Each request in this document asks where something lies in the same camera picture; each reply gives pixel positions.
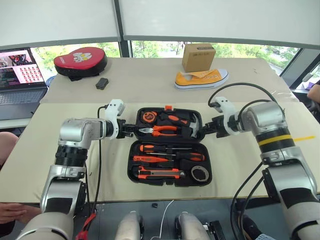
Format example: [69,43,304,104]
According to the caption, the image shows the bystander bare knee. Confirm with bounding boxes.
[0,131,20,167]

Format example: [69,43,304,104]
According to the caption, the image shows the orange handled pliers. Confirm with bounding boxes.
[138,125,182,137]

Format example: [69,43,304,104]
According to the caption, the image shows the red black punching pad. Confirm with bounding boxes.
[53,46,109,82]

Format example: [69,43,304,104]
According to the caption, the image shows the white side desk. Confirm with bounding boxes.
[0,117,32,130]

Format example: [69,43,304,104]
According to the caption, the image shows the black floor device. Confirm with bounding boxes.
[206,220,227,240]

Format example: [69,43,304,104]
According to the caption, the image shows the red strap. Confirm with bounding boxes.
[74,212,98,240]

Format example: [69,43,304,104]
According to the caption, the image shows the yellow tape strip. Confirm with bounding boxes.
[294,135,316,143]

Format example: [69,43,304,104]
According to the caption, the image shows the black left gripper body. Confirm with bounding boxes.
[116,119,135,140]

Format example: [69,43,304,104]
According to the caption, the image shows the grey rounded robot leg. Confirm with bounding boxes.
[174,211,210,240]
[114,211,145,240]

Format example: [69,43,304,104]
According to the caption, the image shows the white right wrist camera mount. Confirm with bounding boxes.
[213,96,242,136]

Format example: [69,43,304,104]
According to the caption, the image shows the black plastic tool case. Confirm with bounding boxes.
[126,105,213,187]

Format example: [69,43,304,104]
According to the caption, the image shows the dark window frame post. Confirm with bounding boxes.
[112,0,133,59]

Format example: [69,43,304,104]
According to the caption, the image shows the small black box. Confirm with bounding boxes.
[95,77,110,90]

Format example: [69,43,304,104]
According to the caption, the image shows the black electrical tape roll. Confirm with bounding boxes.
[191,165,210,182]

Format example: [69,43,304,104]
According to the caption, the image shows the orange black tape measure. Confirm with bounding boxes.
[141,111,158,124]

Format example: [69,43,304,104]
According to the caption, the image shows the brown cardboard box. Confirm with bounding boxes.
[181,43,217,74]

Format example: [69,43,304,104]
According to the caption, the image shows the orange voltage tester pen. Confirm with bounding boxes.
[132,155,175,164]

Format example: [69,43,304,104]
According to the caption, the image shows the orange black utility knife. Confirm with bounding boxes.
[136,165,186,180]

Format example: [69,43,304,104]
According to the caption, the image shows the white floor cable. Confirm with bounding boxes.
[151,199,175,240]

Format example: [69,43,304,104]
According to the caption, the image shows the white roller blind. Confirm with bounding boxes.
[0,0,122,48]
[117,0,320,50]

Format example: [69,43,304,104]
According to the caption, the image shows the yellow canvas sneaker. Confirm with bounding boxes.
[174,69,229,91]

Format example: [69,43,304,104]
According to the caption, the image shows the bystander bare hand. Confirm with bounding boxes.
[0,202,28,225]

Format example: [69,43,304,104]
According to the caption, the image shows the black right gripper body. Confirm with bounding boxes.
[208,115,230,139]

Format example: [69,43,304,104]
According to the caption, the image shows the claw hammer orange black handle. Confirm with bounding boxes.
[158,112,202,139]

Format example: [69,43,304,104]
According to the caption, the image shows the orange black screwdriver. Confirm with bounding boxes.
[149,151,206,163]
[139,144,193,153]

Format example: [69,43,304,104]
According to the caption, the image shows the grey open laptop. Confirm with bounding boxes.
[0,47,49,121]

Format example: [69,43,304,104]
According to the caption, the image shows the black shoe on floor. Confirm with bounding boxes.
[241,216,270,240]

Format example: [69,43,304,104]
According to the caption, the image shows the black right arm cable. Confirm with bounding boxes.
[208,82,286,116]

